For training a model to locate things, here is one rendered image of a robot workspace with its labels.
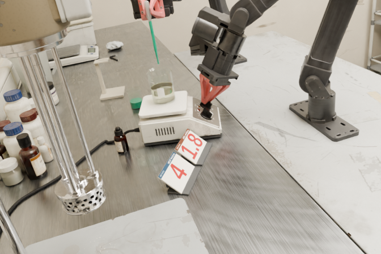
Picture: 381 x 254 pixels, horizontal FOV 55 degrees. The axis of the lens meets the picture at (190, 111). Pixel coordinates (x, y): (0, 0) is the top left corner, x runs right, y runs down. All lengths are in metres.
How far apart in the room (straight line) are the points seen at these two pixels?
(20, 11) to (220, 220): 0.47
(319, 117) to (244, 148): 0.20
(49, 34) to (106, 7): 1.90
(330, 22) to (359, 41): 2.31
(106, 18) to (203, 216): 1.79
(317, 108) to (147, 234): 0.50
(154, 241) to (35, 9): 0.42
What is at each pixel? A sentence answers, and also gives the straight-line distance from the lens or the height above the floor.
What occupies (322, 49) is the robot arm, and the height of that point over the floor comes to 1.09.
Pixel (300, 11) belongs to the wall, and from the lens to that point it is 2.77.
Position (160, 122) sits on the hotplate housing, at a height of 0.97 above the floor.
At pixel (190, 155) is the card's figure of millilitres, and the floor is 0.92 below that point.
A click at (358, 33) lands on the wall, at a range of 3.13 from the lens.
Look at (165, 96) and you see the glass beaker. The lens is 0.90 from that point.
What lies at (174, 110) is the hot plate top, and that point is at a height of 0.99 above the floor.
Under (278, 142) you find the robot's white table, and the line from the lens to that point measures 0.88.
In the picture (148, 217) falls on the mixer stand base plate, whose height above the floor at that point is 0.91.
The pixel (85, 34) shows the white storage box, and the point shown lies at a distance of 1.93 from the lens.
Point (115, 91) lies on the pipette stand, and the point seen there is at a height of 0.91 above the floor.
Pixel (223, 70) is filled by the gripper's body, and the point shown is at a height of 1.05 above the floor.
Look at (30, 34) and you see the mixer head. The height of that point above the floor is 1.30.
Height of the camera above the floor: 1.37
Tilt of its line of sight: 27 degrees down
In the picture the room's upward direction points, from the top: 9 degrees counter-clockwise
